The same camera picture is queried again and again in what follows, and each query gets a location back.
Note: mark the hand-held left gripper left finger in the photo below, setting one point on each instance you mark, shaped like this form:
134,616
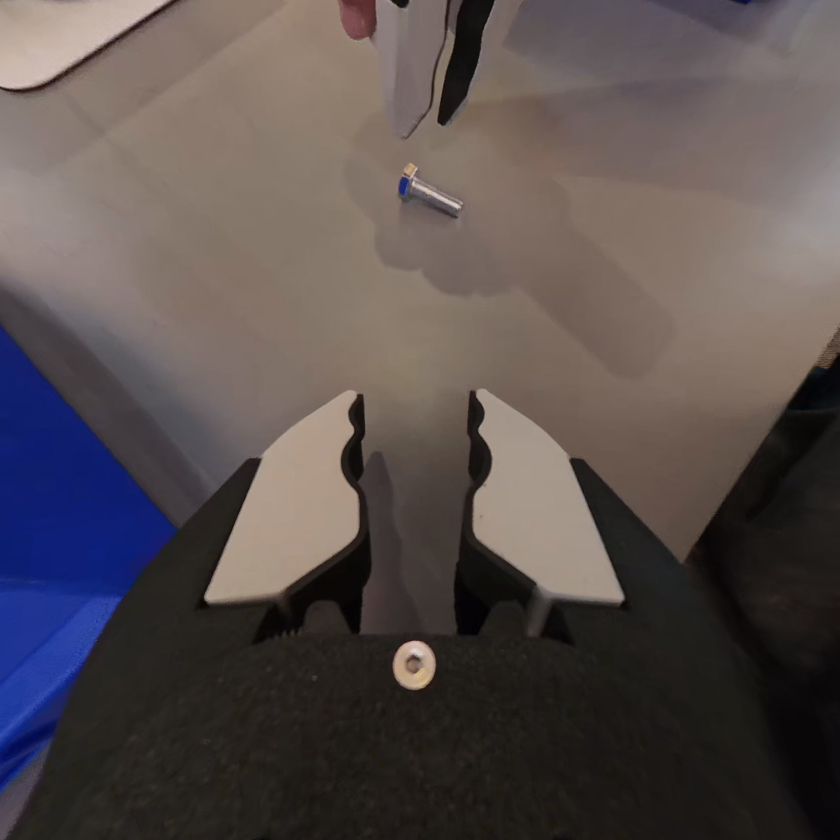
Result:
289,518

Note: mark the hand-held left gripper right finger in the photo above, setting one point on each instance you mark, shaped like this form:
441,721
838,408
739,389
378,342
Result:
544,525

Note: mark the white document stand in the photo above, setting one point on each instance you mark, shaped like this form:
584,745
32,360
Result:
65,39

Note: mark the grey desk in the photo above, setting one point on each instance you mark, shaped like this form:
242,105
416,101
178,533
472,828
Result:
590,197

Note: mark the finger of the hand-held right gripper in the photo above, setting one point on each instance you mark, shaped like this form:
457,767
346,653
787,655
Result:
410,59
469,52

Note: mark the short thick silver bolt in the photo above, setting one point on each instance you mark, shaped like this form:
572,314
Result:
430,191

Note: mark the person's right hand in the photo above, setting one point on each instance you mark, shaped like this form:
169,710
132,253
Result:
358,16

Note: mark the blue plastic bin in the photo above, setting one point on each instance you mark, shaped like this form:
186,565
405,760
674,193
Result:
65,525

